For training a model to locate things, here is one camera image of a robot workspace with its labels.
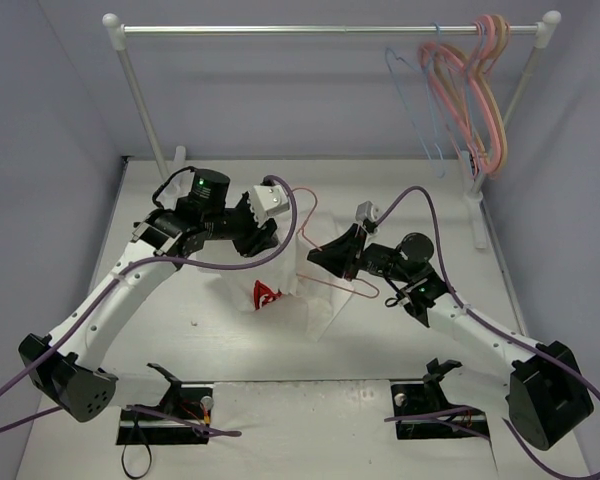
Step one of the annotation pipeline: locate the white t-shirt red print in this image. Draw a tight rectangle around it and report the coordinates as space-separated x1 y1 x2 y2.
217 209 353 342

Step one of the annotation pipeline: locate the pink wire hanger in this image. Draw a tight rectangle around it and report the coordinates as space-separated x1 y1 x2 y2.
292 187 377 282

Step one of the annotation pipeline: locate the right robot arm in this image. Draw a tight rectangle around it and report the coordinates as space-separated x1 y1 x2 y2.
308 225 594 451

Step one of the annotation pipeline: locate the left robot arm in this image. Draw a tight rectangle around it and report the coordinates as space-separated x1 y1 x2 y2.
18 167 297 423

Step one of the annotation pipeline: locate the thick pink hanger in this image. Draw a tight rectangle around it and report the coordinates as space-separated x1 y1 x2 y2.
417 14 501 180

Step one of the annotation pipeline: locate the white clothes rack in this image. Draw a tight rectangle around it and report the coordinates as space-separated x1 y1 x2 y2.
102 10 562 249

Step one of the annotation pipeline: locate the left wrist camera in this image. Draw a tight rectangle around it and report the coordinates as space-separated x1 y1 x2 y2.
248 185 289 224

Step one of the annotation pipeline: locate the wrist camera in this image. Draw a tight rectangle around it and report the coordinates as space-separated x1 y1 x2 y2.
248 185 289 224
355 201 381 236

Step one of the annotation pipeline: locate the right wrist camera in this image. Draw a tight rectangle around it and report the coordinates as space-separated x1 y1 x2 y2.
355 201 381 236

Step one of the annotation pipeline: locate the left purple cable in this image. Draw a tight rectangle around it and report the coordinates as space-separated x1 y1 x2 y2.
0 174 299 441

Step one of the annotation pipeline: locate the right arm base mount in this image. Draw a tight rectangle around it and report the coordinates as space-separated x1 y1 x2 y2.
390 359 490 441

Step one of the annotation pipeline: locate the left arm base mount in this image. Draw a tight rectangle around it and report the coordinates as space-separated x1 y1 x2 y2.
116 363 214 447

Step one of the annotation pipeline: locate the blue wire hanger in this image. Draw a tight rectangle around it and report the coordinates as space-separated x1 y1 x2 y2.
383 40 447 179

